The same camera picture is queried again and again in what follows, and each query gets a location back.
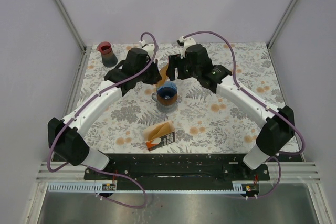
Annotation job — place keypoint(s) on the brown paper coffee filter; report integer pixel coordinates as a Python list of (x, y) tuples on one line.
[(163, 75)]

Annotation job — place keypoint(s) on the aluminium frame rail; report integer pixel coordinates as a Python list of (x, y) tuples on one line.
[(69, 23)]

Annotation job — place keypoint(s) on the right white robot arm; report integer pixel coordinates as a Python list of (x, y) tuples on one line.
[(275, 123)]

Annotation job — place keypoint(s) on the blue cone dripper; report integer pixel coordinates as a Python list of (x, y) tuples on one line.
[(167, 90)]

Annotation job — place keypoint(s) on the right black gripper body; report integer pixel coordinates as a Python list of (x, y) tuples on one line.
[(184, 70)]

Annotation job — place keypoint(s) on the clear glass carafe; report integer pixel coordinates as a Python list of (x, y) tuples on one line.
[(164, 109)]

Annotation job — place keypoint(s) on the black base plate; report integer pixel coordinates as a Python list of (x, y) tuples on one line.
[(178, 171)]

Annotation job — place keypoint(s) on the brown wooden ring holder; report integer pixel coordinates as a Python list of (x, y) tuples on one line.
[(167, 101)]

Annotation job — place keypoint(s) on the orange coffee filter box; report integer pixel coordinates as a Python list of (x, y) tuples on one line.
[(159, 135)]

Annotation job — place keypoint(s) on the white slotted cable duct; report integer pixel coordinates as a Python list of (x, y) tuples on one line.
[(115, 187)]

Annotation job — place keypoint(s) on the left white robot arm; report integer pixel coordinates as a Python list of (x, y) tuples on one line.
[(66, 136)]

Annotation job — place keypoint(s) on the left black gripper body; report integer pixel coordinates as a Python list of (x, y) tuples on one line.
[(150, 76)]

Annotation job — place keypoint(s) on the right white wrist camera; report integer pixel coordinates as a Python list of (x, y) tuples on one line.
[(185, 43)]

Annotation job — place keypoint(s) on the red topped dark flask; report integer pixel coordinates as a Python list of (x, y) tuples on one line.
[(108, 57)]

